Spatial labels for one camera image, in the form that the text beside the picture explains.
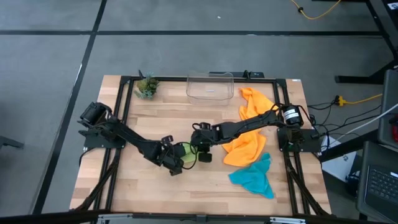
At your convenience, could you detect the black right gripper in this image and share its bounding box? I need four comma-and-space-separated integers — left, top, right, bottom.
191, 122, 220, 163

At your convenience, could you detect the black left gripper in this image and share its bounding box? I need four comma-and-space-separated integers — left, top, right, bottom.
150, 135, 187, 177

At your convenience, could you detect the green microfiber towel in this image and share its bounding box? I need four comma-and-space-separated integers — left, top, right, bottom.
181, 142, 199, 164

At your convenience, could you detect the teal microfiber towel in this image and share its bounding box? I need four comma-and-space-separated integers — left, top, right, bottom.
228, 152, 275, 200

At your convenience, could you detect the clear plastic bin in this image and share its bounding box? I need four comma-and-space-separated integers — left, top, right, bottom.
185, 70, 235, 106

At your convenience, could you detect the small potted succulent plant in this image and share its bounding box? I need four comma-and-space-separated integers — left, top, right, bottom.
134, 72, 160, 101

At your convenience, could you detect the black power box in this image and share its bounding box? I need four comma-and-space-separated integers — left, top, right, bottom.
208, 70, 266, 79

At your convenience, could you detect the white printed box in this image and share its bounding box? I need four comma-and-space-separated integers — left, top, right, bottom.
320, 135, 358, 183

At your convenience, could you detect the grey furniture leg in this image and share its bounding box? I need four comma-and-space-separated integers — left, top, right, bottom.
0, 134, 25, 151

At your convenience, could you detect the dark grey laptop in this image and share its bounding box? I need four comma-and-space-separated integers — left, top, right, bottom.
356, 141, 398, 223

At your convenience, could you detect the grey equipment case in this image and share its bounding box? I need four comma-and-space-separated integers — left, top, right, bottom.
377, 68, 398, 149

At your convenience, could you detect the silver metal bracket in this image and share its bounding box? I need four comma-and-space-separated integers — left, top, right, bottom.
96, 213, 134, 224
269, 216, 307, 224

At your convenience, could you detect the yellow power plug cord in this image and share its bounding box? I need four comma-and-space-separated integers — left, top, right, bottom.
334, 93, 383, 107

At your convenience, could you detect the yellow extension cable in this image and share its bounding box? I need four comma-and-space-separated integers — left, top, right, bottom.
290, 0, 343, 21

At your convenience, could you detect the black desk frame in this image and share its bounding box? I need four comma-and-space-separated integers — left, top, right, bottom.
334, 0, 398, 85

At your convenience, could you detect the white cable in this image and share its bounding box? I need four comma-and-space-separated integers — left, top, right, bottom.
335, 102, 398, 141

